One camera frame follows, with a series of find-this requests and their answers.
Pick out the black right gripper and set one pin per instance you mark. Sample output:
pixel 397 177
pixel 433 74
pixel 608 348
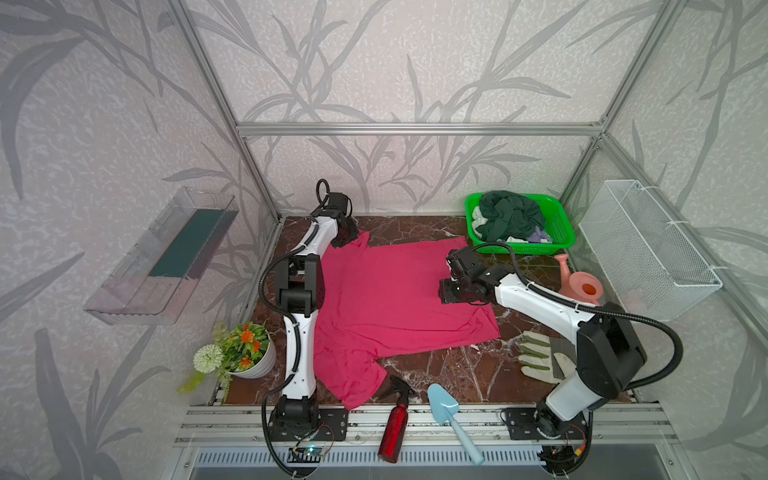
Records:
pixel 452 291

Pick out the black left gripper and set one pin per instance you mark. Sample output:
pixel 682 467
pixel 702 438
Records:
pixel 348 231

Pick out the magenta t-shirt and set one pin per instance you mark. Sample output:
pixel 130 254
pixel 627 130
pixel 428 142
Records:
pixel 384 301

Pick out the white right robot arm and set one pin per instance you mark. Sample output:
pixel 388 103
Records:
pixel 608 351

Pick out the white garment in basket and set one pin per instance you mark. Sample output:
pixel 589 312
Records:
pixel 478 220

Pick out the dark green t-shirt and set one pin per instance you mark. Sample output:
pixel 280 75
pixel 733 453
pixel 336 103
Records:
pixel 509 215

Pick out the lavender garment in basket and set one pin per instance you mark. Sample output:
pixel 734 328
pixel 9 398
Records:
pixel 540 236

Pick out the green plastic laundry basket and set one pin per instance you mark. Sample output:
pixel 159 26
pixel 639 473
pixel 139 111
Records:
pixel 557 226

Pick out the pink watering can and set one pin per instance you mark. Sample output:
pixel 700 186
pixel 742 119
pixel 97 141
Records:
pixel 580 286

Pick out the white green gardening glove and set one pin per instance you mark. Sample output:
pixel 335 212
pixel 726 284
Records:
pixel 546 359

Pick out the light blue garden trowel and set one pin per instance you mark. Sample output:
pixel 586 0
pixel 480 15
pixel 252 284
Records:
pixel 444 407

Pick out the white flower pot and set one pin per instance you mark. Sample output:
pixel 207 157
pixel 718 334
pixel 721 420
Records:
pixel 262 367

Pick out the artificial flower bouquet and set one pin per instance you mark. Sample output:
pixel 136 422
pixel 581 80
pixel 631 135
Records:
pixel 231 350

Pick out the red spray bottle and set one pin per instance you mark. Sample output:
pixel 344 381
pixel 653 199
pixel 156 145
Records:
pixel 394 432

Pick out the white wire mesh basket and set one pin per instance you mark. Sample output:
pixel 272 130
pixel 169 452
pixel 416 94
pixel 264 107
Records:
pixel 651 265

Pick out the clear plastic wall shelf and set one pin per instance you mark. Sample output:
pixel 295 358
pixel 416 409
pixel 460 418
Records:
pixel 155 280

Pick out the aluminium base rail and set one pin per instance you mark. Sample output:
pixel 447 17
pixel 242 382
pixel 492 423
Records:
pixel 232 436

